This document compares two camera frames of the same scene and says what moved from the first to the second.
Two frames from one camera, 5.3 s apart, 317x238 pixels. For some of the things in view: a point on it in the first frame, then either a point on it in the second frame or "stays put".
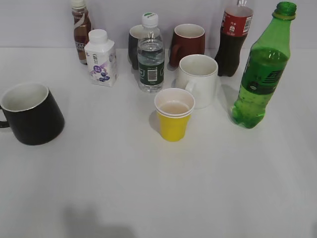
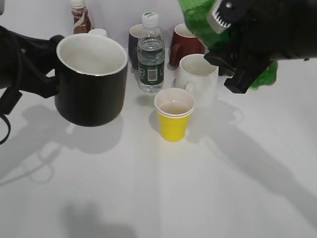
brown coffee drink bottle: x=82 y=25 stays put
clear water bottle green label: x=151 y=61 stays put
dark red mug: x=187 y=39 stays put
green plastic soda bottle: x=265 y=66 to x=196 y=13
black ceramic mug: x=33 y=114 to x=91 y=79
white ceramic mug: x=198 y=74 stays put
